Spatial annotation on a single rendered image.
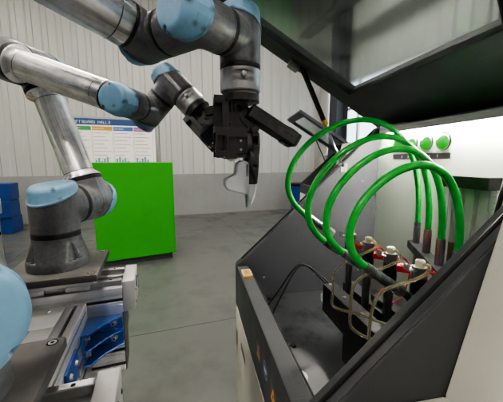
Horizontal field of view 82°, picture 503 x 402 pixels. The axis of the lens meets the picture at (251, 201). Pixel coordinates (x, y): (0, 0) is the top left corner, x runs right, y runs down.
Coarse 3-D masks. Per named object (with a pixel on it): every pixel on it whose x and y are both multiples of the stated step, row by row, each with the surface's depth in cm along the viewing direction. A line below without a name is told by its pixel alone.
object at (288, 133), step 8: (248, 112) 54; (256, 112) 53; (264, 112) 53; (256, 120) 53; (264, 120) 53; (272, 120) 53; (264, 128) 55; (272, 128) 54; (280, 128) 54; (288, 128) 54; (272, 136) 58; (280, 136) 54; (288, 136) 55; (296, 136) 55; (288, 144) 56; (296, 144) 56
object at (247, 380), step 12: (240, 324) 98; (240, 336) 99; (240, 348) 100; (240, 360) 101; (240, 372) 102; (252, 372) 78; (240, 384) 102; (252, 384) 78; (240, 396) 103; (252, 396) 79
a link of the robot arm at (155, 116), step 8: (152, 96) 79; (152, 104) 77; (160, 104) 80; (168, 104) 81; (152, 112) 78; (160, 112) 81; (136, 120) 81; (144, 120) 78; (152, 120) 81; (160, 120) 84; (144, 128) 82; (152, 128) 84
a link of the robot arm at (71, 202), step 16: (32, 192) 72; (48, 192) 73; (64, 192) 75; (80, 192) 81; (32, 208) 73; (48, 208) 73; (64, 208) 75; (80, 208) 80; (32, 224) 73; (48, 224) 73; (64, 224) 75; (80, 224) 81
